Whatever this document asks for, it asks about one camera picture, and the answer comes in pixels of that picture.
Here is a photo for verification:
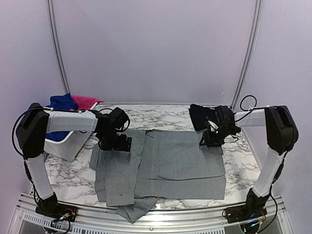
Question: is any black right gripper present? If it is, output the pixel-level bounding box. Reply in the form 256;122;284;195
199;125;235;147

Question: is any right aluminium corner post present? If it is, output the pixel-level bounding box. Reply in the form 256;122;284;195
231;0;262;109

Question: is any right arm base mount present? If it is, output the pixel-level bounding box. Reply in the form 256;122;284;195
222;205;267;223

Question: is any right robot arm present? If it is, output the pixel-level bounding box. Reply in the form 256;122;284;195
199;105;299;218

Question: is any grey garment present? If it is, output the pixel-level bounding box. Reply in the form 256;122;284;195
90;130;226;223

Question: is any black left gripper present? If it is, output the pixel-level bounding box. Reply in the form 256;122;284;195
100;129;132;152

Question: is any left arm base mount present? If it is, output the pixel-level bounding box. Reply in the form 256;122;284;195
35;202;78;222

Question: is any left aluminium corner post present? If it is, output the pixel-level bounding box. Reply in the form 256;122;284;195
46;0;70;93

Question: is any black t-shirt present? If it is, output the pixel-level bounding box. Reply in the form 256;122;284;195
189;104;234;131

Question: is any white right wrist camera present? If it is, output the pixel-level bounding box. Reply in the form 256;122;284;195
205;120;219;132

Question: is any blue garment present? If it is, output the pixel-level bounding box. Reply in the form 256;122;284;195
46;93;78;142

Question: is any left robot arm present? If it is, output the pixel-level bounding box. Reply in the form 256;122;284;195
11;102;132;217

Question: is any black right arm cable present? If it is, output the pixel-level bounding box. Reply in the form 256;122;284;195
224;95;259;143

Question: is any aluminium front frame rail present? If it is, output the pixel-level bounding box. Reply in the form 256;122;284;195
8;194;293;234

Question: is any white plastic laundry basket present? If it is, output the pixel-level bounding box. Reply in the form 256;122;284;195
44;108;98;162

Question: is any aluminium corner post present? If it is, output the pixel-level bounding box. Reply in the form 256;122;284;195
231;0;262;109
46;0;70;93

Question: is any pink garment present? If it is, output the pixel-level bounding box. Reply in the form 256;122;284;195
71;95;104;111

